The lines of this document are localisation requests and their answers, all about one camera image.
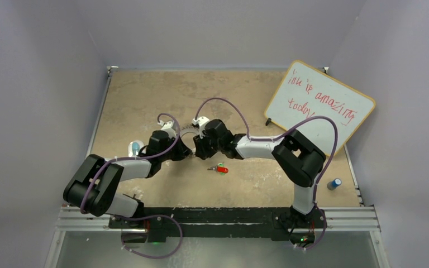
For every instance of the silver disc with keyrings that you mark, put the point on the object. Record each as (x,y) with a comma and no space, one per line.
(187,133)

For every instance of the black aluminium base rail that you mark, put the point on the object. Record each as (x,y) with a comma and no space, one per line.
(276,223)

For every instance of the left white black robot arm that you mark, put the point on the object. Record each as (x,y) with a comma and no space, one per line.
(93,188)

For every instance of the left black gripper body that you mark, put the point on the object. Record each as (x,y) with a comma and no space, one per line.
(175,154)

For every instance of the keys with red green tags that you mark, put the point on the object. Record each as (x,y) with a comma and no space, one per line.
(219,168)

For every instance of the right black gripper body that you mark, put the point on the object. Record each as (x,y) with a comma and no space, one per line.
(207,147)

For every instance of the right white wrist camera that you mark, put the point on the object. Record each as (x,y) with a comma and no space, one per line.
(200,123)

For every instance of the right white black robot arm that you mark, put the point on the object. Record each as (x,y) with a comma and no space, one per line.
(300,159)

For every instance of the whiteboard with red writing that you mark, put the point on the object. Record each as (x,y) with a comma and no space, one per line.
(337,109)

